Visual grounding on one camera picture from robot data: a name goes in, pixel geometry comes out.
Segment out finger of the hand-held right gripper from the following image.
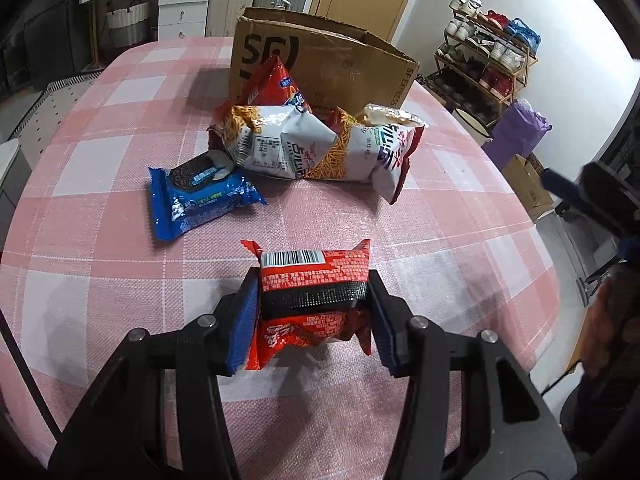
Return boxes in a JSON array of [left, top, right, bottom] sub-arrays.
[[542, 167, 623, 236]]

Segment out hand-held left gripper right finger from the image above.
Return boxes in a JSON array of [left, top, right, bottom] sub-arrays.
[[367, 269, 578, 480]]

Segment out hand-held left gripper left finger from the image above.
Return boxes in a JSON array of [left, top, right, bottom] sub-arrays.
[[47, 266, 261, 480]]

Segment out red cookie packet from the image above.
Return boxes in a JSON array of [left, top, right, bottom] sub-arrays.
[[241, 239, 373, 371]]

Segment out blue cookie packet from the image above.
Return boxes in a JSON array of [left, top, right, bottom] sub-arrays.
[[148, 156, 268, 242]]

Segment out white noodle snack bag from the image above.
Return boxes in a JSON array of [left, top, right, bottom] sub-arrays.
[[220, 104, 338, 181], [305, 107, 426, 206]]

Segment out beige wafer packet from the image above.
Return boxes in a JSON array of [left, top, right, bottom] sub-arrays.
[[362, 103, 426, 128]]

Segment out red chip bag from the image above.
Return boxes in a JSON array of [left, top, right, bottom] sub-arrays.
[[235, 54, 311, 116]]

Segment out brown cardboard box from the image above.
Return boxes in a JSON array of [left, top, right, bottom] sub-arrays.
[[229, 6, 421, 121]]

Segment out person's right hand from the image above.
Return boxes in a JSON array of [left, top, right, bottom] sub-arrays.
[[582, 265, 640, 386]]

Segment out large printed cardboard box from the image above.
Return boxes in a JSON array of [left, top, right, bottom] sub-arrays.
[[500, 152, 556, 221]]

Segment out purple bag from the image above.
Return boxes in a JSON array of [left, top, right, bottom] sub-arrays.
[[482, 100, 553, 171]]

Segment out cream waste bin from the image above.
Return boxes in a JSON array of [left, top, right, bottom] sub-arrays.
[[450, 107, 493, 148]]

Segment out pink checked tablecloth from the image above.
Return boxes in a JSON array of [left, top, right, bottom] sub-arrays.
[[0, 35, 556, 480]]

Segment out rows of assorted shoes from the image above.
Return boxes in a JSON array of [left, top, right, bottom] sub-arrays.
[[445, 0, 543, 96]]

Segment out wooden shoe rack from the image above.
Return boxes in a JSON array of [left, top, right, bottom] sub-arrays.
[[427, 5, 538, 121]]

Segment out white side table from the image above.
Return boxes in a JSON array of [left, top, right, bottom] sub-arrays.
[[0, 139, 23, 196]]

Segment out black and white patterned rug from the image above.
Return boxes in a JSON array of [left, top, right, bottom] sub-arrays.
[[0, 72, 103, 141]]

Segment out white drawer cabinet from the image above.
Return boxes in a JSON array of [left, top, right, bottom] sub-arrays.
[[157, 0, 213, 40]]

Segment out woven laundry basket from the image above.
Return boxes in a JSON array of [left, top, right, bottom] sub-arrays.
[[105, 2, 151, 48]]

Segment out dark grey fridge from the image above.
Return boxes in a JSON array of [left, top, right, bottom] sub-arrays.
[[0, 10, 96, 96]]

